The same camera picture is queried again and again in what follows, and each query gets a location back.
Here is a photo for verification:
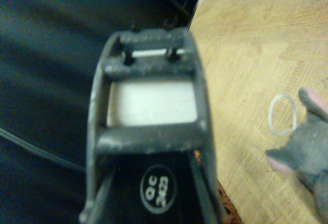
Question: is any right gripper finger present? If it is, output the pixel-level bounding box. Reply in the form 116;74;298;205
78;28;228;224

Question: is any grey mouse plush toy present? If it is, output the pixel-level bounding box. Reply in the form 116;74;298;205
265;87;328;204

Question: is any brown wicker basket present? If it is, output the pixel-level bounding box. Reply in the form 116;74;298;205
192;149;241;224

